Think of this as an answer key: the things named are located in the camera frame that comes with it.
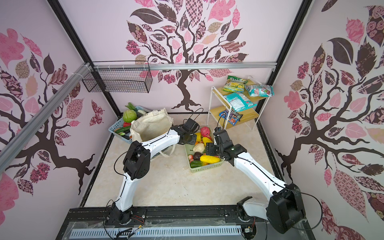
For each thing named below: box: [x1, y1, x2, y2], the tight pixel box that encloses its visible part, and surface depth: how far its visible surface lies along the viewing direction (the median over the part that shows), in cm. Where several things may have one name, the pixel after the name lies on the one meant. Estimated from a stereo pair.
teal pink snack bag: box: [245, 84, 275, 98], surface depth 81 cm
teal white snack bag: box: [223, 92, 258, 112], surface depth 78 cm
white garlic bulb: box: [192, 143, 205, 153], surface depth 96 cm
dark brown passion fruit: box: [193, 151, 202, 161], surface depth 92 cm
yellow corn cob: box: [199, 155, 221, 164], surface depth 88 cm
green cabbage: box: [122, 104, 138, 123], surface depth 106 cm
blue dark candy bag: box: [218, 109, 244, 126], surface depth 97 cm
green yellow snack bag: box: [221, 75, 248, 93], surface depth 87 cm
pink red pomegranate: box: [200, 126, 210, 137], surface depth 100 cm
